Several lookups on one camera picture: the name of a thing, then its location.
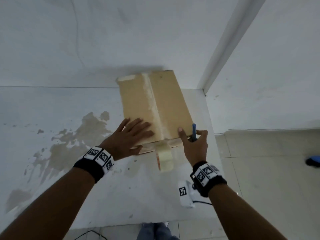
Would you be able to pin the beige packing tape roll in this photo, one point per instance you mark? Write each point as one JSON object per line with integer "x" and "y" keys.
{"x": 165, "y": 157}

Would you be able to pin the blue utility knife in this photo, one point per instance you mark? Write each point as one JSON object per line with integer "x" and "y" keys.
{"x": 194, "y": 131}

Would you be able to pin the person's left forearm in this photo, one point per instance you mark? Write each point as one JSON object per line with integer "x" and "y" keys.
{"x": 47, "y": 209}

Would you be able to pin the blue object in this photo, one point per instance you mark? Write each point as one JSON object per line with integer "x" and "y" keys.
{"x": 313, "y": 161}

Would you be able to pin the person's left hand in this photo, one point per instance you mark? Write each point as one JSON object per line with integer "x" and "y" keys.
{"x": 122, "y": 143}

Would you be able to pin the person's left thumb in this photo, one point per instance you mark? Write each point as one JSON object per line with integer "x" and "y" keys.
{"x": 136, "y": 150}

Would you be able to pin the brown cardboard box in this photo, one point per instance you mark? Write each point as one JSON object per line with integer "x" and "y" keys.
{"x": 140, "y": 102}

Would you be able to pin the person's right hand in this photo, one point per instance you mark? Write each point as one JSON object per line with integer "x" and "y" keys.
{"x": 197, "y": 152}

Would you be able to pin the person's left middle finger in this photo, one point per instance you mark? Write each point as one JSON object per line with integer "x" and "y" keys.
{"x": 144, "y": 128}

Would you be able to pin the person's right forearm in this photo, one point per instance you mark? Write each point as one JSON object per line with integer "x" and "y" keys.
{"x": 240, "y": 214}

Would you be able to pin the person's right thumb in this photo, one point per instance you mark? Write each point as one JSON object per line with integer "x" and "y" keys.
{"x": 183, "y": 136}

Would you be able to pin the person's left little finger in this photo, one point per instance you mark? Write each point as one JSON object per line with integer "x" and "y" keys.
{"x": 124, "y": 124}

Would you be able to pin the black wristband with marker tags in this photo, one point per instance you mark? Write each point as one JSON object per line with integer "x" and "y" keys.
{"x": 96, "y": 161}
{"x": 207, "y": 177}

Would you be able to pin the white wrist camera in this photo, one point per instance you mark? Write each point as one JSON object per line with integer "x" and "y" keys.
{"x": 186, "y": 194}

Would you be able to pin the person's blue jeans legs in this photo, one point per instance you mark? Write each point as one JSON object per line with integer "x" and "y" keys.
{"x": 155, "y": 232}

